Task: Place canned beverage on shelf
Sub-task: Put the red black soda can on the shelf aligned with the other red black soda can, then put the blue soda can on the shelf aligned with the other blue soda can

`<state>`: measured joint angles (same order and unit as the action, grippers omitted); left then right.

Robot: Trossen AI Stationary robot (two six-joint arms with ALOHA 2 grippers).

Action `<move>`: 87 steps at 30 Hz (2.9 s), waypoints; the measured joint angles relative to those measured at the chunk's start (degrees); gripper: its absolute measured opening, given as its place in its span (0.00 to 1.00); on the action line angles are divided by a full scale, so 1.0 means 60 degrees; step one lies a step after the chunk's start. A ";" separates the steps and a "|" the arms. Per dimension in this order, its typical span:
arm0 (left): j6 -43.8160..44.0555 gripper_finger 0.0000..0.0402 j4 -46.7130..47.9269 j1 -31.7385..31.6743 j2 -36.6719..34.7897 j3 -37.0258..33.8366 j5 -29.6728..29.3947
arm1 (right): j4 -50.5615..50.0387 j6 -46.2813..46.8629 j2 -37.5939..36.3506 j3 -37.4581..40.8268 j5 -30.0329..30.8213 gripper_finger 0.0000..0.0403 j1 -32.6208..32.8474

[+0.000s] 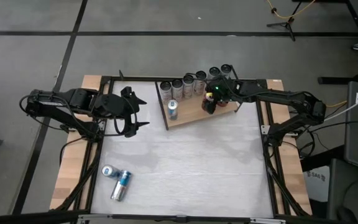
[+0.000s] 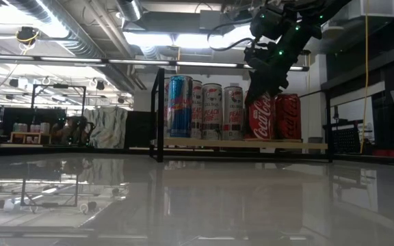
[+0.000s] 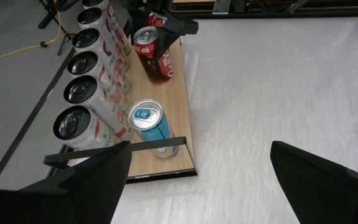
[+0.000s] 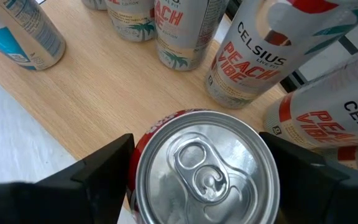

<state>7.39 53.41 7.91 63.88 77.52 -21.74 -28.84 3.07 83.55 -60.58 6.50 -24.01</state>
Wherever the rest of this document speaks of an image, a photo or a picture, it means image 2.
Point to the red can with silver lid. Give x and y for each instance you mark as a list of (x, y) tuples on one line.
[(261, 119)]

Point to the dark red black-striped can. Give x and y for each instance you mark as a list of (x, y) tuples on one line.
[(287, 116)]

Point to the blue silver Red Bull can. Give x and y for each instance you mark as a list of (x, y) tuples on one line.
[(180, 109)]

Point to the wooden background shelf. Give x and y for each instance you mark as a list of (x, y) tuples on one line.
[(29, 134)]

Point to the wooden tray board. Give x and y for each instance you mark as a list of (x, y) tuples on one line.
[(245, 144)]

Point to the black perforated panel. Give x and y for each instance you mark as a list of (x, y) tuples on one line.
[(345, 136)]

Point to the long ceiling light bar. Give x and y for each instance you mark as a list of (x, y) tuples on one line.
[(142, 62)]

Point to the red flat object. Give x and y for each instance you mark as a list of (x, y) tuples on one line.
[(386, 152)]

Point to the white patterned cloth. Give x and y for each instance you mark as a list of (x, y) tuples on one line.
[(108, 126)]

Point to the person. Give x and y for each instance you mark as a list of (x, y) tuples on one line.
[(68, 131)]

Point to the black round ceiling device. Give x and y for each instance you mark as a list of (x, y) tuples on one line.
[(26, 35)]

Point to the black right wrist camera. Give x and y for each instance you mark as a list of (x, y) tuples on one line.
[(267, 22)]

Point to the round metal duct pipe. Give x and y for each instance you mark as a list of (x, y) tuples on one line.
[(128, 8)]

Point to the black metal rack frame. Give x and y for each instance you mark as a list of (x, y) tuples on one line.
[(60, 86)]

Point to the silver corrugated air duct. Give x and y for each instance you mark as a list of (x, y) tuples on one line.
[(63, 30)]

